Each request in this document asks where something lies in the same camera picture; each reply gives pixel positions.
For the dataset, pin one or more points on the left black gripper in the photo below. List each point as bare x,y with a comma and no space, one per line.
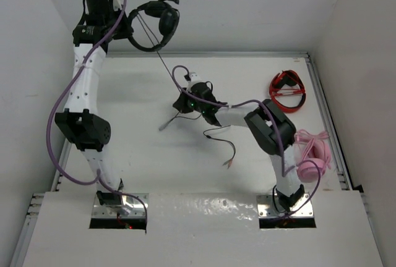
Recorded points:
123,33

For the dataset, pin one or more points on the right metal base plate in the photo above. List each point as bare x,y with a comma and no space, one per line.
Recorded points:
269,208

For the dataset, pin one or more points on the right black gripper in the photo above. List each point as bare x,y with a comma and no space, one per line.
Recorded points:
181,103

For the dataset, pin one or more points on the metal base plate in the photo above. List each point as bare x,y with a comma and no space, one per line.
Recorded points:
269,208
129,208

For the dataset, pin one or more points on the white front cover board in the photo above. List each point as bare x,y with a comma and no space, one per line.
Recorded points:
204,230

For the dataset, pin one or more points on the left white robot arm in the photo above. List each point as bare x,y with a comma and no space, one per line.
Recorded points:
79,121

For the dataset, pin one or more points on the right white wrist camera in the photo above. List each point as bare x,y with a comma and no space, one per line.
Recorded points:
192,78

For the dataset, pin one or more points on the pink headphones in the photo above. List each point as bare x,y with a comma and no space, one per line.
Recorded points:
314,157

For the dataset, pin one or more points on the aluminium table frame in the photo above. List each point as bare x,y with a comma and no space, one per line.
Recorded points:
136,95

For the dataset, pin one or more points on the red headphones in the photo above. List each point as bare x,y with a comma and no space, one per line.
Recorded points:
287,83

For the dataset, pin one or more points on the black headset with cable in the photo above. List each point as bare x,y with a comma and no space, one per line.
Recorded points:
168,21

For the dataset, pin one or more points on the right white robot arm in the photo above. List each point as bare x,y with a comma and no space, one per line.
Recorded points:
270,127

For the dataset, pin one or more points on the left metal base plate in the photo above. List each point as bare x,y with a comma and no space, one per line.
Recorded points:
129,208

